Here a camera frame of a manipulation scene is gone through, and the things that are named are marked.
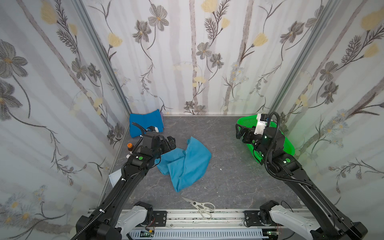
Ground teal t-shirt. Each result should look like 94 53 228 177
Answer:
155 137 212 192

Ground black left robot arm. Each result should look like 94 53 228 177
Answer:
72 132 176 240

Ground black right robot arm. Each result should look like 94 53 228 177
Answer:
236 112 368 240

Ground green plastic basket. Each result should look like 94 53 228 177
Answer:
237 115 295 164

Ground brown bottle orange cap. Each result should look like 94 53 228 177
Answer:
127 143 134 152

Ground folded blue t-shirt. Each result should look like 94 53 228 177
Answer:
130 110 164 138

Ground white paper sheet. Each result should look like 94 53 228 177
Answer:
109 170 122 187

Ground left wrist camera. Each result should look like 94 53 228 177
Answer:
147 126 160 133

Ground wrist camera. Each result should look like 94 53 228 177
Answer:
254 114 269 135
147 126 160 133

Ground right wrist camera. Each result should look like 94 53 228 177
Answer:
254 114 269 135

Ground black rail bracket left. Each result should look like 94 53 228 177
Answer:
149 211 168 228

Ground black rail bracket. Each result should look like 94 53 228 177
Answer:
243 210 262 228
149 211 168 228

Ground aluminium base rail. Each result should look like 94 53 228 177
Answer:
86 208 319 240

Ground white handled scissors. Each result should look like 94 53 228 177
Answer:
182 197 216 220

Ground black rail bracket right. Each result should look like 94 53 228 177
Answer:
243 210 262 228

